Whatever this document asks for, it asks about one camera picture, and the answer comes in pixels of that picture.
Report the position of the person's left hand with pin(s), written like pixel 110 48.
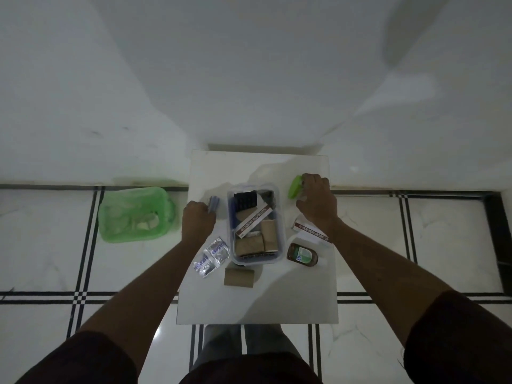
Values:
pixel 198 223

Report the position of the person's right hand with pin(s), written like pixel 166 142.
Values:
pixel 320 201

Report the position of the green capped swab packet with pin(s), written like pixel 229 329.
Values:
pixel 295 187

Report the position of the long white ointment box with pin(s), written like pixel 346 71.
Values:
pixel 314 233

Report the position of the silver foil sachet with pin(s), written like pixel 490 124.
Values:
pixel 217 251
pixel 202 267

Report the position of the black blister pack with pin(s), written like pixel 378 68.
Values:
pixel 245 200

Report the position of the clear first aid box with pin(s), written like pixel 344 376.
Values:
pixel 280 235

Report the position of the brown bandage roll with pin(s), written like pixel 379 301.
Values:
pixel 249 245
pixel 239 277
pixel 270 235

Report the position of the brown glass bottle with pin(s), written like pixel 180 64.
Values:
pixel 302 254

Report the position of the long white brown striped box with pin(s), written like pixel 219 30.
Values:
pixel 254 222

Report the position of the person's right forearm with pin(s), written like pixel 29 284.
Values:
pixel 384 275

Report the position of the person's left forearm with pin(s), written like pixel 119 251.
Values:
pixel 148 299

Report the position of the green plastic basket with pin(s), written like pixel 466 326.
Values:
pixel 134 215

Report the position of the grey trousers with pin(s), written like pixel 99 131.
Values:
pixel 240 341

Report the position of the maroon shirt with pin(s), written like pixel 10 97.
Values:
pixel 456 339

